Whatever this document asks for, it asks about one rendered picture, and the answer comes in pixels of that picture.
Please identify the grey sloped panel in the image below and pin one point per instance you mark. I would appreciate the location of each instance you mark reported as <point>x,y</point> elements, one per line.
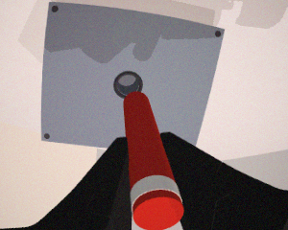
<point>95,56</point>

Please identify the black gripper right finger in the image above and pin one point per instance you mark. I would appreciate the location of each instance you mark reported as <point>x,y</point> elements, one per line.
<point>216,196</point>

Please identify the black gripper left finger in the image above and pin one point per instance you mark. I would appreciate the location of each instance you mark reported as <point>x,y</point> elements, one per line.
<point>101,201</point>

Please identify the red peg with white band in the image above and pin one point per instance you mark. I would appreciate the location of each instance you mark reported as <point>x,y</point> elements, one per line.
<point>154,194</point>

